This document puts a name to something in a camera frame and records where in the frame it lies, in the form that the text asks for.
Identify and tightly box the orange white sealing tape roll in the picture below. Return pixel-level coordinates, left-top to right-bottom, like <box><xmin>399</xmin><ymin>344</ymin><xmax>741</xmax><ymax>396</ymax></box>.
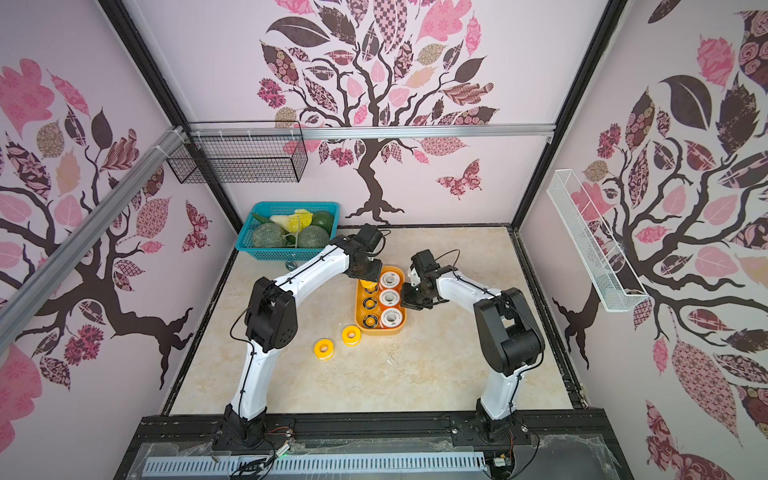
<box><xmin>379</xmin><ymin>289</ymin><xmax>401</xmax><ymax>310</ymax></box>
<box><xmin>379</xmin><ymin>307</ymin><xmax>404</xmax><ymax>329</ymax></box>
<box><xmin>380</xmin><ymin>271</ymin><xmax>403</xmax><ymax>290</ymax></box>

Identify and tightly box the yellow plastic storage box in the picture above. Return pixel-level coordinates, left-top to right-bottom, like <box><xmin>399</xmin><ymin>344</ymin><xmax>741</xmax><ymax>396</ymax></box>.
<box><xmin>354</xmin><ymin>266</ymin><xmax>407</xmax><ymax>336</ymax></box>

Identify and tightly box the yellow black tape roll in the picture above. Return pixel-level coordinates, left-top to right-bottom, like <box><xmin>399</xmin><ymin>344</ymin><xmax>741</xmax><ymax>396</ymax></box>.
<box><xmin>361</xmin><ymin>314</ymin><xmax>379</xmax><ymax>329</ymax></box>
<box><xmin>362</xmin><ymin>297</ymin><xmax>378</xmax><ymax>310</ymax></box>

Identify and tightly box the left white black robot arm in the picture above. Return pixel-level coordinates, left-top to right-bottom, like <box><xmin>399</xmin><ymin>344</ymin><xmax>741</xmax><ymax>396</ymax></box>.
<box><xmin>224</xmin><ymin>224</ymin><xmax>386</xmax><ymax>448</ymax></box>

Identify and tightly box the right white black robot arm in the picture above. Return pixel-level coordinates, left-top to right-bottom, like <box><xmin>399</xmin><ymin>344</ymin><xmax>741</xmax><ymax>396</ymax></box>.
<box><xmin>401</xmin><ymin>250</ymin><xmax>546</xmax><ymax>440</ymax></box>

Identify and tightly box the green pumpkin right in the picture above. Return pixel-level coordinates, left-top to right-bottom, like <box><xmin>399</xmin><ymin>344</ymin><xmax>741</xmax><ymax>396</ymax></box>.
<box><xmin>297</xmin><ymin>225</ymin><xmax>330</xmax><ymax>249</ymax></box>

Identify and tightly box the green pumpkin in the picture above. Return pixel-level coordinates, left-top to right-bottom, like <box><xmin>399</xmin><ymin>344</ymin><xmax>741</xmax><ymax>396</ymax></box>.
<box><xmin>297</xmin><ymin>225</ymin><xmax>330</xmax><ymax>249</ymax></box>
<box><xmin>250</xmin><ymin>223</ymin><xmax>287</xmax><ymax>249</ymax></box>

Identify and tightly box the green round fruit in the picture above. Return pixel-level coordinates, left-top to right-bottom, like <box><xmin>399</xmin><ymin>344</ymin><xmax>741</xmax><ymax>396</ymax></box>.
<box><xmin>311</xmin><ymin>210</ymin><xmax>335</xmax><ymax>234</ymax></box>

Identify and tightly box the yellow white vegetable toy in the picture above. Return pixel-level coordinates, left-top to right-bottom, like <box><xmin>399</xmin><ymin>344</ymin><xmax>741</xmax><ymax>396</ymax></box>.
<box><xmin>269</xmin><ymin>209</ymin><xmax>313</xmax><ymax>234</ymax></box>

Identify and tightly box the green pumpkin left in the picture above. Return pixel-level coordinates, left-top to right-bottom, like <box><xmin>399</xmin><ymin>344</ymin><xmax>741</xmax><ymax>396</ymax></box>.
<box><xmin>250</xmin><ymin>223</ymin><xmax>287</xmax><ymax>249</ymax></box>

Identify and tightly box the teal plastic basket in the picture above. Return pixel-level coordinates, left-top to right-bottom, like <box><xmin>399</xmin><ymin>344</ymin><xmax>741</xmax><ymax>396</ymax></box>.
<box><xmin>236</xmin><ymin>201</ymin><xmax>340</xmax><ymax>261</ymax></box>

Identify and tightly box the black wire wall basket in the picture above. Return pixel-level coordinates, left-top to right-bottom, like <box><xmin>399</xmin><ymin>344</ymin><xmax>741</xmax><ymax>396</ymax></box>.
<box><xmin>167</xmin><ymin>120</ymin><xmax>309</xmax><ymax>184</ymax></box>

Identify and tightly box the aluminium rail on back wall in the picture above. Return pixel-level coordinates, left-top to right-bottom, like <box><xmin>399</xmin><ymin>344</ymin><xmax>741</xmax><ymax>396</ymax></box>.
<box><xmin>189</xmin><ymin>123</ymin><xmax>556</xmax><ymax>140</ymax></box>

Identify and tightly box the aluminium rail on wall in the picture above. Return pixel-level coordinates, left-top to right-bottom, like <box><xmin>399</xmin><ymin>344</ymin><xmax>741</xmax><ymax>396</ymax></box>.
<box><xmin>1</xmin><ymin>126</ymin><xmax>186</xmax><ymax>350</ymax></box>
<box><xmin>189</xmin><ymin>123</ymin><xmax>556</xmax><ymax>140</ymax></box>

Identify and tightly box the white wire wall shelf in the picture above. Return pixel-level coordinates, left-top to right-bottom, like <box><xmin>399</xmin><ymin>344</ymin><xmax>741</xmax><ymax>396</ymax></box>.
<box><xmin>546</xmin><ymin>169</ymin><xmax>650</xmax><ymax>313</ymax></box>

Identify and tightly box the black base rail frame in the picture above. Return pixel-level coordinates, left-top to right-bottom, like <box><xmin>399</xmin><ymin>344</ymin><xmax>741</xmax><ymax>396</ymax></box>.
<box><xmin>116</xmin><ymin>409</ymin><xmax>632</xmax><ymax>479</ymax></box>

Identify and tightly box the white slotted cable duct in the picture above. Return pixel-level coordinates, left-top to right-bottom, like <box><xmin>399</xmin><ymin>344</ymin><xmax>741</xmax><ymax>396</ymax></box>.
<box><xmin>139</xmin><ymin>452</ymin><xmax>488</xmax><ymax>479</ymax></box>

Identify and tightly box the aluminium rail on left wall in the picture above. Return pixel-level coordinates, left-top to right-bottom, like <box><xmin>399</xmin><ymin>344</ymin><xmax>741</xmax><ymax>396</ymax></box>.
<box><xmin>1</xmin><ymin>126</ymin><xmax>186</xmax><ymax>350</ymax></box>

